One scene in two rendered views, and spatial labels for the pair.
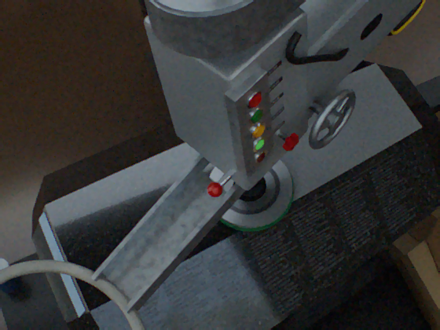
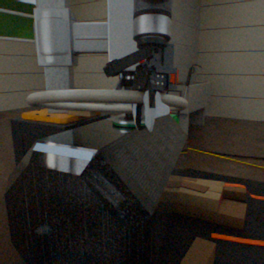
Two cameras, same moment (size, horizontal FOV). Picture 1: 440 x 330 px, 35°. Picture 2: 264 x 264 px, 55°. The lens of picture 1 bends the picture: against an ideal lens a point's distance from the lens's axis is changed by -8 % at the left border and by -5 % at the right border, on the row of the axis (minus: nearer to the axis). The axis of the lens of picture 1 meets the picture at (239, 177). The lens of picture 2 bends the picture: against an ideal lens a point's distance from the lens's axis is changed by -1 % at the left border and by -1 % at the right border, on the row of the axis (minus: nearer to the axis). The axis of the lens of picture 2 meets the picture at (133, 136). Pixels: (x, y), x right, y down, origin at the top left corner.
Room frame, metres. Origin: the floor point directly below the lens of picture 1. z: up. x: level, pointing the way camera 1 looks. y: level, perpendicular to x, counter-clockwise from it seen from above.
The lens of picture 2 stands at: (-0.21, 1.03, 1.14)
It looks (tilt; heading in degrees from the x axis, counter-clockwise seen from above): 15 degrees down; 314
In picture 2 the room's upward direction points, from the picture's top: straight up
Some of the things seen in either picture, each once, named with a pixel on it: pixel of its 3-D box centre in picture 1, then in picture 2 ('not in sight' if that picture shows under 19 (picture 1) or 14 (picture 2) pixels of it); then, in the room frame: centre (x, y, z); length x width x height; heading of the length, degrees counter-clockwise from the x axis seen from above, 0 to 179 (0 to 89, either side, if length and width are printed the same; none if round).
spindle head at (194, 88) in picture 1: (261, 58); (132, 35); (0.86, -0.08, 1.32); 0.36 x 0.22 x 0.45; 128
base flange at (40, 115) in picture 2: not in sight; (62, 113); (1.70, -0.09, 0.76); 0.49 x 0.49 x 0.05; 16
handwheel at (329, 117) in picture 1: (320, 110); not in sight; (0.79, -0.19, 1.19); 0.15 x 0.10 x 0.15; 128
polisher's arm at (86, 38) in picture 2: not in sight; (82, 38); (1.55, -0.23, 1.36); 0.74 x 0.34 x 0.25; 43
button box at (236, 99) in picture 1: (251, 125); not in sight; (0.68, -0.04, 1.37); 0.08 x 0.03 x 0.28; 128
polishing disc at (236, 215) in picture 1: (250, 188); (130, 119); (0.81, -0.02, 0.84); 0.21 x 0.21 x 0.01
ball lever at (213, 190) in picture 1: (222, 181); not in sight; (0.68, 0.04, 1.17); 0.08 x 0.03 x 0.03; 128
